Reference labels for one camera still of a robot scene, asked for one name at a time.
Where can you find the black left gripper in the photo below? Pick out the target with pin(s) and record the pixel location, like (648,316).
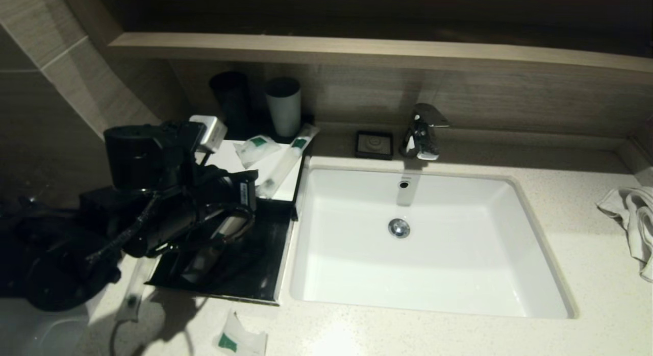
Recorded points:
(237,190)

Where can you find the small clear packet green label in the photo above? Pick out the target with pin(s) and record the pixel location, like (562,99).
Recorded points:
(255,149)
(240,338)

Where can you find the long clear toothbrush packet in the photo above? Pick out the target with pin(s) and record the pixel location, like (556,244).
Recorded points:
(283,164)
(133,295)

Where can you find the black sliding drawer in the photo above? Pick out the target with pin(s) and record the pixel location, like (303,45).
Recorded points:
(265,264)

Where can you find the black plastic cup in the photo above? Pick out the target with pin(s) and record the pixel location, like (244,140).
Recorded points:
(230,103)

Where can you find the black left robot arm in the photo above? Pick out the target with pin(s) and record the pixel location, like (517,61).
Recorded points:
(137,162)

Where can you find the long tan packet green label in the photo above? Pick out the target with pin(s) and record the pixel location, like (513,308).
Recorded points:
(232,226)

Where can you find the grey cup with dark rim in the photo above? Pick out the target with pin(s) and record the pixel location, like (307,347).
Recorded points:
(284,112)

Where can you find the black square soap dish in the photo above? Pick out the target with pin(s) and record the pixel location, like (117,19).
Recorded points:
(374,145)

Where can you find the chrome drain stopper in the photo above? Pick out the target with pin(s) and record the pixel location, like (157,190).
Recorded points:
(399,228)

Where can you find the light wooden shelf ledge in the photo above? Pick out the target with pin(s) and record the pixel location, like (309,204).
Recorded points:
(357,50)

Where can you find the chrome faucet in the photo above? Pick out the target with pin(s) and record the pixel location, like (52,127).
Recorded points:
(421,136)

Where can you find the white ceramic sink basin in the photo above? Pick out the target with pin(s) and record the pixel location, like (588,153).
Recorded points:
(433,274)

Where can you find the grey rounded bathroom fixture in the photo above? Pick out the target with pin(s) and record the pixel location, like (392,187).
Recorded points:
(41,330)

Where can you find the white towel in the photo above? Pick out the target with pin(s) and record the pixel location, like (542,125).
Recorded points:
(637,218)

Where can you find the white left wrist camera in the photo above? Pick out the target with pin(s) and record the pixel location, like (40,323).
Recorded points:
(210,131)

